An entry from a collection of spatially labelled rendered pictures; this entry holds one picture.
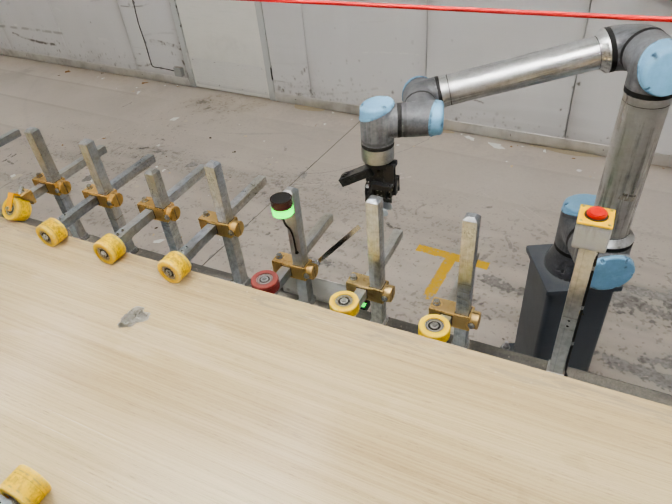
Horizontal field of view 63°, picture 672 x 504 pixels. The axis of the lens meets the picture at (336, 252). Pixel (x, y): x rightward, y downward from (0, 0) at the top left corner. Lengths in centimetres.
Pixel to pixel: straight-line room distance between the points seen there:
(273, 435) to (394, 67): 339
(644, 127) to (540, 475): 89
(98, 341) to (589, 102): 326
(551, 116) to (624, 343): 181
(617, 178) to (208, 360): 118
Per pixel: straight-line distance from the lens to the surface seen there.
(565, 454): 125
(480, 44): 399
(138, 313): 158
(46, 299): 180
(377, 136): 148
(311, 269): 165
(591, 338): 227
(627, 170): 167
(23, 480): 130
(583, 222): 127
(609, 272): 183
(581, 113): 401
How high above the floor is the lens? 193
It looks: 39 degrees down
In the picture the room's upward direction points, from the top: 6 degrees counter-clockwise
